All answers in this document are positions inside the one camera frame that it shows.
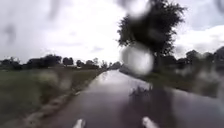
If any wet grey asphalt road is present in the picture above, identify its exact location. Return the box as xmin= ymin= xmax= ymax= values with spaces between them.
xmin=39 ymin=69 xmax=224 ymax=128

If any large dark tree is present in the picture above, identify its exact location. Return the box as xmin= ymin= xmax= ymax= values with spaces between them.
xmin=117 ymin=0 xmax=187 ymax=73

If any row of distant trees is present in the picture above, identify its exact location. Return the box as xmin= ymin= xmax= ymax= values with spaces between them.
xmin=0 ymin=54 xmax=123 ymax=71
xmin=159 ymin=45 xmax=224 ymax=68

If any robot's own part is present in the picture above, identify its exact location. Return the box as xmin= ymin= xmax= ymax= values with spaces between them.
xmin=141 ymin=116 xmax=160 ymax=128
xmin=72 ymin=118 xmax=86 ymax=128

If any grass verge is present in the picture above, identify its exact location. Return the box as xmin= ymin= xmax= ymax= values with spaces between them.
xmin=0 ymin=68 xmax=108 ymax=128
xmin=119 ymin=65 xmax=224 ymax=100

